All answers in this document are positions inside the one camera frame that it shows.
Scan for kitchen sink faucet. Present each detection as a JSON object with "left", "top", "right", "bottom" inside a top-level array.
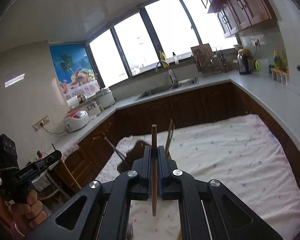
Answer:
[{"left": 155, "top": 60, "right": 178, "bottom": 86}]

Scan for left hand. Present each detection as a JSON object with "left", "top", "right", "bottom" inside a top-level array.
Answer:
[{"left": 9, "top": 189, "right": 48, "bottom": 239}]

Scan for white red rice cooker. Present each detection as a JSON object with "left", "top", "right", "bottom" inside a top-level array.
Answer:
[{"left": 63, "top": 110, "right": 89, "bottom": 132}]

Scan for white cooking pot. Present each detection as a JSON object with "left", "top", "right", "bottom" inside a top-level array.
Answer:
[{"left": 96, "top": 87, "right": 115, "bottom": 109}]

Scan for metal utensil in holder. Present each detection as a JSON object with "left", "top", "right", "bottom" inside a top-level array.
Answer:
[{"left": 103, "top": 134, "right": 130, "bottom": 166}]

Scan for wooden utensil holder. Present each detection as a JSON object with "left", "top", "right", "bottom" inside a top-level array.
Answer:
[{"left": 117, "top": 140, "right": 152, "bottom": 174}]

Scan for wooden chopstick in holder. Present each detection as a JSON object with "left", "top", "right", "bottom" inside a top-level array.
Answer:
[{"left": 165, "top": 119, "right": 175, "bottom": 159}]

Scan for steel electric kettle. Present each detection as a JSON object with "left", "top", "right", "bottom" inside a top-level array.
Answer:
[{"left": 237, "top": 48, "right": 251, "bottom": 75}]

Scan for fruit poster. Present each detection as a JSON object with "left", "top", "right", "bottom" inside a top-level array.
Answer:
[{"left": 50, "top": 43, "right": 101, "bottom": 100}]

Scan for steel sink basin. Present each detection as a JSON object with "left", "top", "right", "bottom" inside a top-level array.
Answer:
[{"left": 135, "top": 76, "right": 199, "bottom": 102}]

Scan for white dotted tablecloth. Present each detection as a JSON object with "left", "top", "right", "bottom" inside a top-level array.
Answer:
[{"left": 95, "top": 113, "right": 300, "bottom": 240}]

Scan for spice jar rack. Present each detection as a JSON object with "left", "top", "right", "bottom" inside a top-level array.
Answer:
[{"left": 270, "top": 50, "right": 289, "bottom": 85}]

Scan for upper wooden cabinets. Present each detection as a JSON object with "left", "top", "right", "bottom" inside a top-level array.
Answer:
[{"left": 207, "top": 0, "right": 276, "bottom": 38}]

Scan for yellow soap bottle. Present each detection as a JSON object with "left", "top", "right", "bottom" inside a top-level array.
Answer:
[{"left": 159, "top": 50, "right": 170, "bottom": 68}]

